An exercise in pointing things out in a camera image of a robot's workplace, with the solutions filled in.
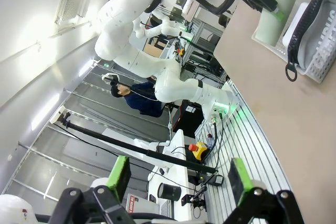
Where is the white rounded gripper fitting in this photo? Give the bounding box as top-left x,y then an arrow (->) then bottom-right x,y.
90,177 -> 110,188

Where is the pale green cup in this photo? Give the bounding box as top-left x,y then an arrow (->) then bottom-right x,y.
256,0 -> 297,48

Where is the white desk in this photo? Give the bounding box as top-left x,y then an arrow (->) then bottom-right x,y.
145,129 -> 190,222

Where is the yellow emergency stop box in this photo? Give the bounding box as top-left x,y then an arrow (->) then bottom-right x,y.
188,141 -> 209,162

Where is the grey CAMPUS zipper pouch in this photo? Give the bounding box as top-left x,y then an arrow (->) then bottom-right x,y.
285,0 -> 336,82

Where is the white headset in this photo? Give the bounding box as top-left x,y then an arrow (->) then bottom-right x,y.
101,73 -> 121,85

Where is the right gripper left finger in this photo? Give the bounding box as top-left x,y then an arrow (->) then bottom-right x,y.
48,155 -> 132,224

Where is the small black device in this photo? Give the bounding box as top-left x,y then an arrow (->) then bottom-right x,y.
209,173 -> 225,186

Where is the aluminium slotted base plate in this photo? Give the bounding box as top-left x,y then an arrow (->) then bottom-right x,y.
195,78 -> 292,224

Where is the black base power cable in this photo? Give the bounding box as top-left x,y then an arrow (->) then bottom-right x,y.
208,113 -> 226,172

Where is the black mini tripod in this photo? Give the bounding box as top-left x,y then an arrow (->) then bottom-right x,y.
180,185 -> 208,208

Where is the seated operator in navy sweater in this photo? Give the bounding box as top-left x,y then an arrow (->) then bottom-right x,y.
110,76 -> 170,119

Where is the metal equipment rack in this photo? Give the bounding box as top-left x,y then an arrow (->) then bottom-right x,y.
181,19 -> 229,78

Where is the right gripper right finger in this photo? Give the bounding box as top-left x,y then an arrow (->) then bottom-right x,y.
225,157 -> 307,224

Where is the black computer case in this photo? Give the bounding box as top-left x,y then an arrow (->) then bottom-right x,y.
172,100 -> 208,138

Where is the white perforated plastic basket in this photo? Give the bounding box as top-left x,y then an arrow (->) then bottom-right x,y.
251,0 -> 336,83

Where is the white ceiling air vent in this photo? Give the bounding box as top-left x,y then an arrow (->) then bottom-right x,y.
54,0 -> 93,27

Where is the black cylinder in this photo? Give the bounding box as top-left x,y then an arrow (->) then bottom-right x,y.
157,182 -> 182,201

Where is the red and white box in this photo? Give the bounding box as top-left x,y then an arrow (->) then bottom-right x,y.
125,192 -> 148,213

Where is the black camera boom pole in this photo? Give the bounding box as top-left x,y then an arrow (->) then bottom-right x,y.
49,111 -> 219,175

